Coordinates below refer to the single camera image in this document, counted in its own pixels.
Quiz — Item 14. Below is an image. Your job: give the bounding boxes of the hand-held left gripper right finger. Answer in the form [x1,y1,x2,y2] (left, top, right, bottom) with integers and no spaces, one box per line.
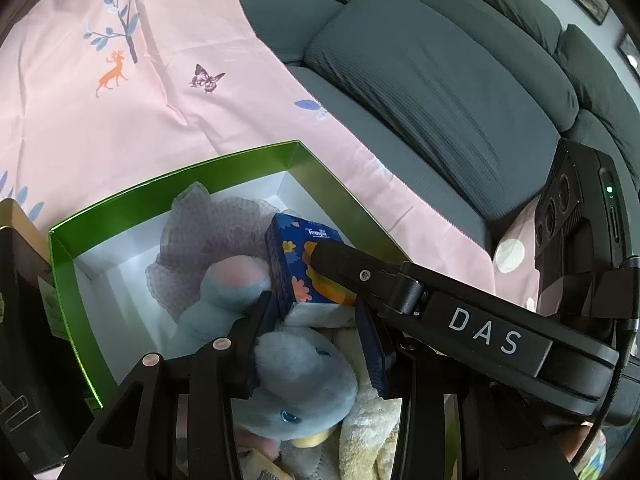
[354,302,581,480]

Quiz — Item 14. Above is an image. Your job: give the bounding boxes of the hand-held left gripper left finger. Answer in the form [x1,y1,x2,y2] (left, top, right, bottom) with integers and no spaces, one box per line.
[57,290,281,480]

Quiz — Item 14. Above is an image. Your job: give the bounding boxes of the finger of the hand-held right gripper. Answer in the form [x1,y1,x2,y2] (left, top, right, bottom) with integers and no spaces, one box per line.
[309,242,431,317]

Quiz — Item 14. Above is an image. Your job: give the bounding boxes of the blue floral tissue pack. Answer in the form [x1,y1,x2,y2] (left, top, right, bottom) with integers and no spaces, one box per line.
[265,212,358,323]

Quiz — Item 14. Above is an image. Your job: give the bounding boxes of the blue plush elephant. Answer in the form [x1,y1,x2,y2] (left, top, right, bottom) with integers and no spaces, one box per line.
[167,255,361,461]

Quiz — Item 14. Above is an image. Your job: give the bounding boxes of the cream fluffy towel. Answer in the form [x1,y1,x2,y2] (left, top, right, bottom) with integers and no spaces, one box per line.
[280,320,406,480]

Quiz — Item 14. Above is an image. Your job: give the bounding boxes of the grey purple tulle cloth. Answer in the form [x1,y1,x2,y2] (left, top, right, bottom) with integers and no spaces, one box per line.
[145,182,283,323]

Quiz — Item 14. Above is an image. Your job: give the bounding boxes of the green cardboard box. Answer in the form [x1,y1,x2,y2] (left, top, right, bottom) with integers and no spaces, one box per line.
[47,141,408,411]

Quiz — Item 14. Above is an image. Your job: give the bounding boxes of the pink polka dot cloth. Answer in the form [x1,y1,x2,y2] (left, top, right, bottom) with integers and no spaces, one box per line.
[492,205,546,311]

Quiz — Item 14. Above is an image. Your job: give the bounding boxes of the grey sofa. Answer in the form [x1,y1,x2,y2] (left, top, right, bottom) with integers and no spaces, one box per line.
[227,0,640,251]

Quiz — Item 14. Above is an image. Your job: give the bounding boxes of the black box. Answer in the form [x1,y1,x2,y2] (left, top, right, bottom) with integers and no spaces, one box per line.
[0,199,106,473]

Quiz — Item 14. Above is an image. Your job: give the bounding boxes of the pink printed bedsheet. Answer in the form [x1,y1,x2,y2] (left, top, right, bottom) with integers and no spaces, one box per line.
[0,0,498,311]

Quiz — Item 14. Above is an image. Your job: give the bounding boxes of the black cable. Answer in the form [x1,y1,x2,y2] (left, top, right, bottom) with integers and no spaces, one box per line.
[572,255,640,463]

